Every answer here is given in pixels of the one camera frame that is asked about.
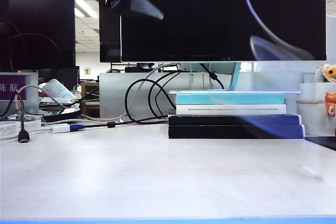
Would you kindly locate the dark computer screen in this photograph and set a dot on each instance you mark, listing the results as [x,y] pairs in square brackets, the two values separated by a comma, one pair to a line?
[65,77]

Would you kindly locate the teal and silver monitor stand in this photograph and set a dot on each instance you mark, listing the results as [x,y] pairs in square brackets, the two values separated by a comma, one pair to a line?
[235,77]

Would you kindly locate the ceiling light panel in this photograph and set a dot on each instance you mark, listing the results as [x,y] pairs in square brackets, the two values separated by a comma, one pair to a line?
[84,7]

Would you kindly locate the black mouse pad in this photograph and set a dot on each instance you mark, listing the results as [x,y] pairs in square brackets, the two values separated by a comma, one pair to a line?
[325,142]

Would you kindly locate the grey partition panel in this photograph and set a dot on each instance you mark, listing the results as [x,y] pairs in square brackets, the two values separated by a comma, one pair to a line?
[113,95]

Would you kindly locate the black AOC monitor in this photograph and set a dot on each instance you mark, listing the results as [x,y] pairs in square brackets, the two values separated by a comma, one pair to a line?
[210,24]

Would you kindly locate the black flat round object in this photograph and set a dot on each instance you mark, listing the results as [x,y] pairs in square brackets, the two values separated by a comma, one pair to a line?
[63,116]

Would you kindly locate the white adapter dongle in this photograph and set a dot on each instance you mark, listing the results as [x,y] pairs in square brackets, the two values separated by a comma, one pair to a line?
[61,128]

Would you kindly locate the orange cat figurine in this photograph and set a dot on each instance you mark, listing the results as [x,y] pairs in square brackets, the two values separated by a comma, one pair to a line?
[330,103]

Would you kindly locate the white ceramic mug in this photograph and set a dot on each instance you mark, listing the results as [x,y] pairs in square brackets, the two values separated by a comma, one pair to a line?
[312,119]

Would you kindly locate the teal and white textbook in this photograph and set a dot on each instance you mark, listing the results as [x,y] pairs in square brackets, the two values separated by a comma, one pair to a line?
[199,99]

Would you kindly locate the wall socket plate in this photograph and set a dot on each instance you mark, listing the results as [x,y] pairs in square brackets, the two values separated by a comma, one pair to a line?
[87,71]

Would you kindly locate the wooden cabinet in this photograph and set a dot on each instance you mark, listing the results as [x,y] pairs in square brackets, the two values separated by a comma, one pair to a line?
[89,103]

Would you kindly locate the navy hardcover book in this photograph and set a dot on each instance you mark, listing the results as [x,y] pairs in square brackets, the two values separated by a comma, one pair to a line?
[199,132]
[199,120]

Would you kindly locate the purple name plate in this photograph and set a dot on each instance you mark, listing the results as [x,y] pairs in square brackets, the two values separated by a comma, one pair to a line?
[13,87]

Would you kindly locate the round wooden mug lid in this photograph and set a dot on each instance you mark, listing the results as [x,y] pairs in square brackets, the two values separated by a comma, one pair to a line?
[309,101]

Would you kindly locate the white printed box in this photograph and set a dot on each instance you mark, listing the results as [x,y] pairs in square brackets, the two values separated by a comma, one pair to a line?
[10,129]

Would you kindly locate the white cardboard box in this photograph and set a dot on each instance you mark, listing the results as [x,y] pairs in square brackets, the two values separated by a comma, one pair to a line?
[312,90]

